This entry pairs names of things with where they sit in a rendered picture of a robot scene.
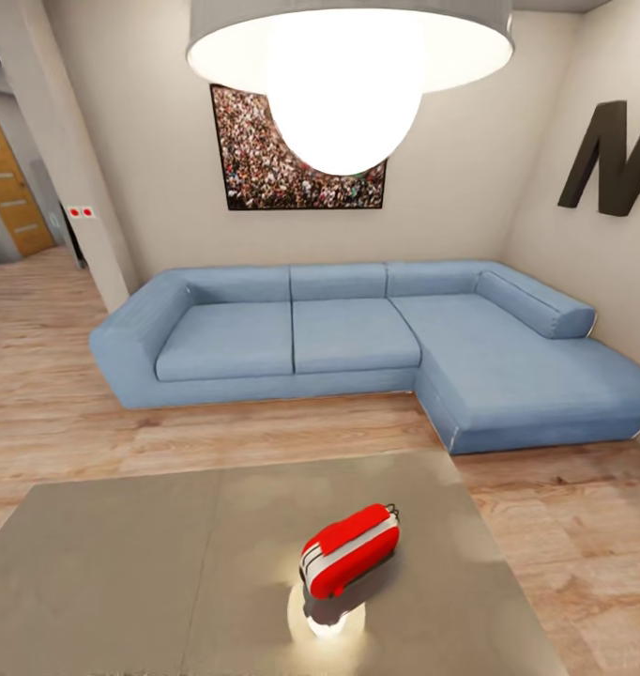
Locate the picture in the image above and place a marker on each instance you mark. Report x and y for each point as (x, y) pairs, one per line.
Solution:
(261, 172)

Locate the sofa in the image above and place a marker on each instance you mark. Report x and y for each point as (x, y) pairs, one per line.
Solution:
(497, 359)

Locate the room light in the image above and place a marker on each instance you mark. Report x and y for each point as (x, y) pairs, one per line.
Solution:
(464, 40)

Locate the decorative sign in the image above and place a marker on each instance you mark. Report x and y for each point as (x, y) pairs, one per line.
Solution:
(605, 142)

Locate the radio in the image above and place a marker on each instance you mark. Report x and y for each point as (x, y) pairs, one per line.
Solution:
(345, 552)

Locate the coffee table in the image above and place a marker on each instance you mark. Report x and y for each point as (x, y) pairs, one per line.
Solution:
(196, 574)

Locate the standing mirror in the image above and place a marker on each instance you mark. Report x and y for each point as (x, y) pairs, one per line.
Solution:
(59, 215)

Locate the door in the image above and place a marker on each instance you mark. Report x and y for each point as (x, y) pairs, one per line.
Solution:
(18, 209)

